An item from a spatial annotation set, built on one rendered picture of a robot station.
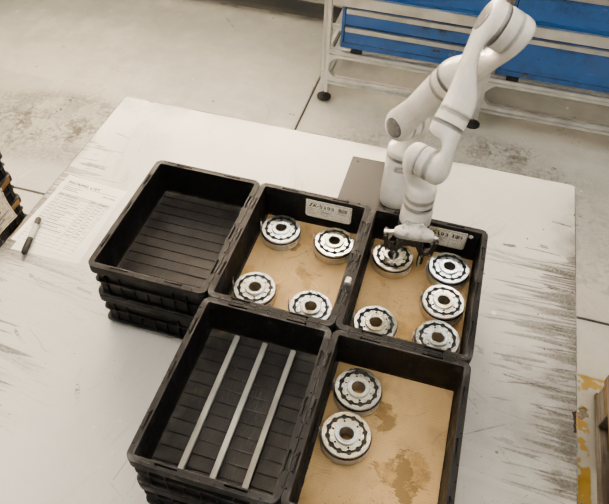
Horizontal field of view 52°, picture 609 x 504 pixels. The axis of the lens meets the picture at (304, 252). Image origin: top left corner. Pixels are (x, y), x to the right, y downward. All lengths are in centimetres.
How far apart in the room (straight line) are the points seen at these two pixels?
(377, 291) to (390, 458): 43
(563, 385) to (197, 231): 101
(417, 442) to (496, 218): 88
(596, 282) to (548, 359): 126
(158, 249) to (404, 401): 74
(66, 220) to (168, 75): 199
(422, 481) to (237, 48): 317
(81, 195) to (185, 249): 52
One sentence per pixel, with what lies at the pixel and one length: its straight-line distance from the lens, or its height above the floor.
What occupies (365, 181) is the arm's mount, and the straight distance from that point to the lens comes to 197.
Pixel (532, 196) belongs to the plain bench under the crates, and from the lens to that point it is 214.
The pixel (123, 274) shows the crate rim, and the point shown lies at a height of 93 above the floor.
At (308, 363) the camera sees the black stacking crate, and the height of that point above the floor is 83.
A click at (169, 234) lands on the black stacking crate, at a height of 83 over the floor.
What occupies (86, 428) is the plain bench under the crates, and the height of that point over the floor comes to 70.
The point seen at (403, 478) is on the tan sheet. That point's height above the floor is 83.
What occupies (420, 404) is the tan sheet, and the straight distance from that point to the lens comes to 142.
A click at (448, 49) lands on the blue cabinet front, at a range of 337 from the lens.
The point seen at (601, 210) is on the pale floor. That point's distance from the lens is 330.
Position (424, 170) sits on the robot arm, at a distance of 137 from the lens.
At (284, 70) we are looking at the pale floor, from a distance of 385.
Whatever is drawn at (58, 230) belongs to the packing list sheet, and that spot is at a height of 70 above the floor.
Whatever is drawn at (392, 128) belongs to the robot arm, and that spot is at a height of 104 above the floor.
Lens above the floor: 206
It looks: 48 degrees down
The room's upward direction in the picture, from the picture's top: 2 degrees clockwise
